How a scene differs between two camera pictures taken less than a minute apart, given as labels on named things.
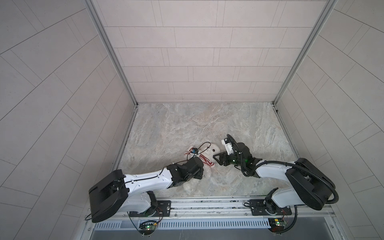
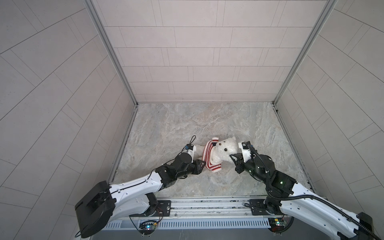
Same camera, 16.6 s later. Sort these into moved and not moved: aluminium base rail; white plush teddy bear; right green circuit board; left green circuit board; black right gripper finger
Moved: white plush teddy bear; black right gripper finger
Not moved: right green circuit board; left green circuit board; aluminium base rail
